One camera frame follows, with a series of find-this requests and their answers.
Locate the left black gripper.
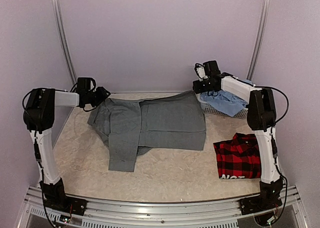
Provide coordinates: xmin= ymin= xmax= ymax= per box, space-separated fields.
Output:
xmin=86 ymin=86 xmax=109 ymax=107

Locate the white plastic laundry basket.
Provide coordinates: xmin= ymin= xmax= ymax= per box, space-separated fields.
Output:
xmin=196 ymin=91 xmax=248 ymax=119

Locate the grey long sleeve shirt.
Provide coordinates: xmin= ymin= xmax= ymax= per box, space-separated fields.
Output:
xmin=87 ymin=91 xmax=206 ymax=172

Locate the red black plaid shirt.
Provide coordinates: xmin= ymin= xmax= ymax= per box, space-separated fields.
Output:
xmin=213 ymin=133 xmax=262 ymax=179

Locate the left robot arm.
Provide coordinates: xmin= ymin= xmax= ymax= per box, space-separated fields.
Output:
xmin=22 ymin=77 xmax=111 ymax=185

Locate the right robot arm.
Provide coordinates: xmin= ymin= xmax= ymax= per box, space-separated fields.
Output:
xmin=192 ymin=61 xmax=283 ymax=210

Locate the light blue shirt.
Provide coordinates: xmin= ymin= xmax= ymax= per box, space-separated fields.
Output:
xmin=193 ymin=77 xmax=254 ymax=117

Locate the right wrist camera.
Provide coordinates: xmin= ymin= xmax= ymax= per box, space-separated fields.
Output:
xmin=194 ymin=63 xmax=208 ymax=81

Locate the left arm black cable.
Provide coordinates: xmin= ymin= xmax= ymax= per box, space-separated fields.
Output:
xmin=21 ymin=77 xmax=101 ymax=113

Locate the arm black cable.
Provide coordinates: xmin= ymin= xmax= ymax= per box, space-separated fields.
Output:
xmin=259 ymin=86 xmax=290 ymax=128
xmin=21 ymin=77 xmax=101 ymax=113

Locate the right aluminium frame post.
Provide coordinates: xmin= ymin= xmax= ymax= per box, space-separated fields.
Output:
xmin=246 ymin=0 xmax=270 ymax=80

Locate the aluminium frame post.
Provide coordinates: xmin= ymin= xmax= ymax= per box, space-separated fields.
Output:
xmin=51 ymin=0 xmax=77 ymax=85
xmin=246 ymin=0 xmax=270 ymax=80

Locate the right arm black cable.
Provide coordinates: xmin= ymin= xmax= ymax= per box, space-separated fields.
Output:
xmin=259 ymin=86 xmax=290 ymax=128

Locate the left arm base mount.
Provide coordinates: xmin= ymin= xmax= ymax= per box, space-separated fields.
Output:
xmin=41 ymin=180 xmax=88 ymax=216

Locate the left aluminium frame post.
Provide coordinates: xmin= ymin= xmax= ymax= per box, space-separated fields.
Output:
xmin=51 ymin=0 xmax=77 ymax=85

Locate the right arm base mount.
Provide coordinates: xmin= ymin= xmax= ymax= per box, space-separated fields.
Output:
xmin=239 ymin=179 xmax=283 ymax=215

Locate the front aluminium rail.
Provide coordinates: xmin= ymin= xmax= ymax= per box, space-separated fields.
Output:
xmin=18 ymin=185 xmax=307 ymax=228

